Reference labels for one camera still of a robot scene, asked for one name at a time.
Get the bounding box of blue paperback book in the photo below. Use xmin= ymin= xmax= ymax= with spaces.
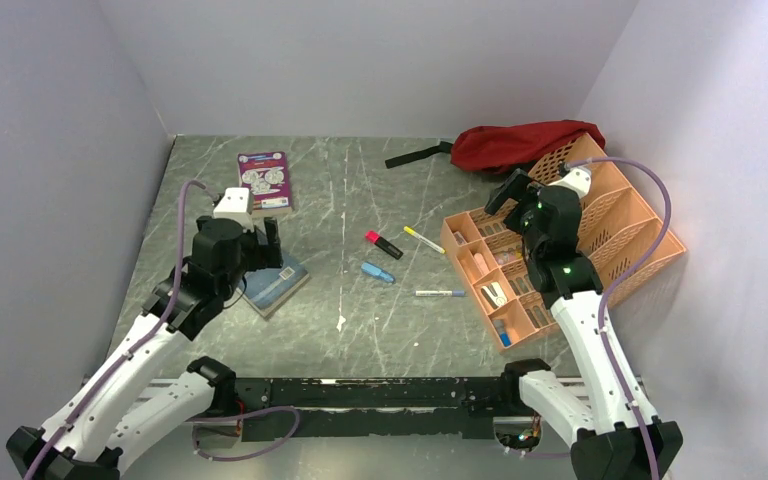
xmin=238 ymin=250 xmax=310 ymax=320

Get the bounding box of purple puzzle book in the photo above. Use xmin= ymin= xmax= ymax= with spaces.
xmin=237 ymin=151 xmax=294 ymax=218

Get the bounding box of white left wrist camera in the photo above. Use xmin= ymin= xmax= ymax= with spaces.
xmin=212 ymin=187 xmax=255 ymax=232

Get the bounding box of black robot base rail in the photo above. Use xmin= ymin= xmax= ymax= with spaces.
xmin=85 ymin=376 xmax=644 ymax=442

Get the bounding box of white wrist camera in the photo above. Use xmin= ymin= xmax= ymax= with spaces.
xmin=212 ymin=187 xmax=255 ymax=232
xmin=557 ymin=166 xmax=592 ymax=200

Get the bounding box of pink black highlighter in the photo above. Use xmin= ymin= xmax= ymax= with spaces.
xmin=365 ymin=230 xmax=404 ymax=260

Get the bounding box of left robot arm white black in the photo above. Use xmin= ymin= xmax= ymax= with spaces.
xmin=6 ymin=215 xmax=283 ymax=479

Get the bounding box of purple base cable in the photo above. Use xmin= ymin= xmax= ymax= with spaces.
xmin=190 ymin=405 xmax=302 ymax=464

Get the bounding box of orange plastic desk organizer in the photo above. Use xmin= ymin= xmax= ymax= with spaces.
xmin=440 ymin=163 xmax=686 ymax=351

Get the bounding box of blue white marker pen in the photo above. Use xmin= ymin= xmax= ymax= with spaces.
xmin=414 ymin=290 xmax=466 ymax=298

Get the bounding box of white stapler in organizer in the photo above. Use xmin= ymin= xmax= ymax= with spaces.
xmin=480 ymin=281 xmax=508 ymax=311

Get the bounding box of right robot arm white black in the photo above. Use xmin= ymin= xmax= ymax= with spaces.
xmin=485 ymin=167 xmax=683 ymax=479

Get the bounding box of blue highlighter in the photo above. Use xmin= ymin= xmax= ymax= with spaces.
xmin=361 ymin=262 xmax=395 ymax=284

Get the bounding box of pink eraser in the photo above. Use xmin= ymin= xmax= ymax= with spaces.
xmin=473 ymin=252 xmax=490 ymax=276

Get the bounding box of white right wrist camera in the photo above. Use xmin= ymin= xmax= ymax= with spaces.
xmin=557 ymin=166 xmax=592 ymax=200

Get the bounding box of yellow white marker pen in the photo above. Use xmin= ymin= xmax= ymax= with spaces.
xmin=403 ymin=226 xmax=446 ymax=254

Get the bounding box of red student backpack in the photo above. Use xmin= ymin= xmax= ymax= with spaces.
xmin=385 ymin=120 xmax=606 ymax=174

